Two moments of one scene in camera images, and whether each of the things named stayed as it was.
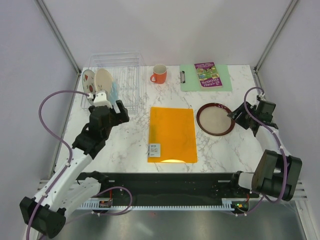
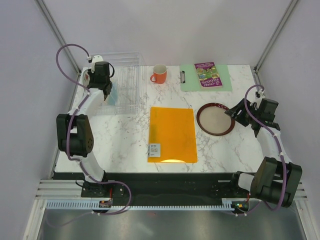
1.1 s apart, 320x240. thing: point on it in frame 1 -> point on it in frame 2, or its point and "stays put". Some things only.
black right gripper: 233,115 stays put
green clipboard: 189,81 stays put
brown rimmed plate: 212,119 stays put
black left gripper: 120,117 -> 92,75
